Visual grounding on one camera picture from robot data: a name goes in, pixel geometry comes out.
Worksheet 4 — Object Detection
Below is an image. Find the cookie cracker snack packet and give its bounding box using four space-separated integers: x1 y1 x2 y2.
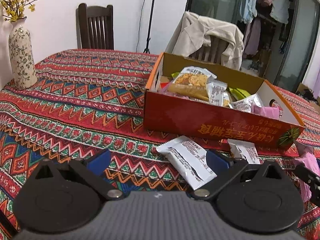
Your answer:
167 66 217 102

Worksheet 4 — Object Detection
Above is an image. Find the orange cardboard snack box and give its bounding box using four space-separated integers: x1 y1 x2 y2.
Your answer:
143 53 305 150

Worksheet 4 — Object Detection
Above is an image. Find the small white snack packet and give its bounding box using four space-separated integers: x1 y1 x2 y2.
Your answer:
227 139 260 165

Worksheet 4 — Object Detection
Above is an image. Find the beige jacket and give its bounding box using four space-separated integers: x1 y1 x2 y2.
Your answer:
165 11 244 70

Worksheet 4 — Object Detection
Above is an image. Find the white text snack packet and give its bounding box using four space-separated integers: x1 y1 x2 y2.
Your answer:
156 136 217 190

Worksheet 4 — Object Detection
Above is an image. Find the dark wooden chair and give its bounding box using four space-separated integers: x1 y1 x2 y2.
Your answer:
78 3 114 50

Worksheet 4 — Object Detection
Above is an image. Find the light blue hanging shirt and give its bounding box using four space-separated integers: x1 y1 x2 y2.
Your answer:
239 0 257 24

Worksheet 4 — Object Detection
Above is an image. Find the green snack packet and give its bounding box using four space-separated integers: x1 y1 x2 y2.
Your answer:
229 87 251 101

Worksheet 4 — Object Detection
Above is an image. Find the chair with draped jacket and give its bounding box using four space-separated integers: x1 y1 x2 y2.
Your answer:
189 36 229 64

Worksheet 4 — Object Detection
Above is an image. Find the white hanging top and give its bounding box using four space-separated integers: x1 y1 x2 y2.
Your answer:
270 0 290 24

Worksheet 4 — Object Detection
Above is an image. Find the black sliding door frame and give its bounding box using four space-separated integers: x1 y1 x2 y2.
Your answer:
186 0 319 90

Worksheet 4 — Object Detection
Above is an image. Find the pink snack packet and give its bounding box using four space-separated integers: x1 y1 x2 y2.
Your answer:
293 141 319 206

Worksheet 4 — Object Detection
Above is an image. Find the floral ceramic vase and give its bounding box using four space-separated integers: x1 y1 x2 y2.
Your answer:
8 17 37 90

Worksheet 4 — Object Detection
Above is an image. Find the patterned red tablecloth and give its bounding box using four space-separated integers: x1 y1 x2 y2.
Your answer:
1 49 319 239

